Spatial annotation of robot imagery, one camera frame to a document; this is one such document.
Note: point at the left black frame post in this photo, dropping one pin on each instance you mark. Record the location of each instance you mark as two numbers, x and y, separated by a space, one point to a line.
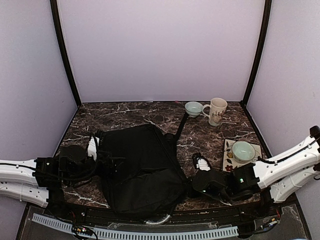
63 51

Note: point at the small circuit board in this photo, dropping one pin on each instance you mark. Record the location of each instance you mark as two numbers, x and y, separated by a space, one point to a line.
82 231

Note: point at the black student bag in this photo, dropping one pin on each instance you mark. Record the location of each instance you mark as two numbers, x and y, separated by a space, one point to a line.
150 180

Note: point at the floral square plate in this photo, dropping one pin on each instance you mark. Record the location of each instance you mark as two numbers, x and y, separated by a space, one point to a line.
229 162

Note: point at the black front rail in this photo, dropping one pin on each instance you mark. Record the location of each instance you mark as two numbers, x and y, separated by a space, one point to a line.
90 215

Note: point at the pale green bowl on plate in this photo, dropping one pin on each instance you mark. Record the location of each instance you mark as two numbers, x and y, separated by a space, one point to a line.
243 151

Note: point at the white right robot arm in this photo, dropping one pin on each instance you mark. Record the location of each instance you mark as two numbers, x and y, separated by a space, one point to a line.
277 177

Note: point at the cream floral mug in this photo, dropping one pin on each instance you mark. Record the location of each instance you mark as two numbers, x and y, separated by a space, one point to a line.
217 109

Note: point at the right black frame post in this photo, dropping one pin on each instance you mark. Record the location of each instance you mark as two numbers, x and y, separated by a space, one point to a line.
258 52

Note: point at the small celadon bowl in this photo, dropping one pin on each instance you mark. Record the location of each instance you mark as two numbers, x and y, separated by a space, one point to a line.
193 108

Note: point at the white slotted cable duct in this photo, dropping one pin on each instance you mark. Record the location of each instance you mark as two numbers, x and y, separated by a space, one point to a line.
119 231

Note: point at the black frame post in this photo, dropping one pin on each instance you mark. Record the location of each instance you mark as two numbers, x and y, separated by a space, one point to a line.
258 52
63 51

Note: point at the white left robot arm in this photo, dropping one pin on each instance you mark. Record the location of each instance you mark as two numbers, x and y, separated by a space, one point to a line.
17 181

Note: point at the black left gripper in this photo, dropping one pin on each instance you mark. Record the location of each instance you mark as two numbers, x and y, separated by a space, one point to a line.
96 153

